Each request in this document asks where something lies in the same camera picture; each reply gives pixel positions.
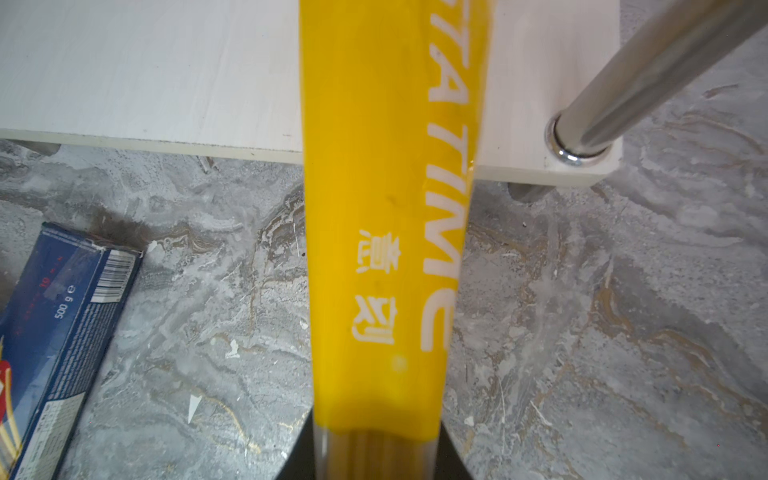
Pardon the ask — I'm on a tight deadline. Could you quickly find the blue Barilla spaghetti box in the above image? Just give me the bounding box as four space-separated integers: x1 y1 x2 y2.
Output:
1 222 144 479

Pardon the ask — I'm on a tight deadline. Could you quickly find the yellow Pastatime spaghetti bag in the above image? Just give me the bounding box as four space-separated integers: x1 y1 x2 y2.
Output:
299 1 493 479

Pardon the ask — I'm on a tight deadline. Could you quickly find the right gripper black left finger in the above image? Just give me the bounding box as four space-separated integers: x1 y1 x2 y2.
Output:
275 409 315 480

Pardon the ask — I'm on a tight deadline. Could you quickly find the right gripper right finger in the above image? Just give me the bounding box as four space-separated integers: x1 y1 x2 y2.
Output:
434 423 473 480

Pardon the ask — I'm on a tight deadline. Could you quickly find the white two-tier shelf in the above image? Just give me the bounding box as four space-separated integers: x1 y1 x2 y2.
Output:
1 1 767 187

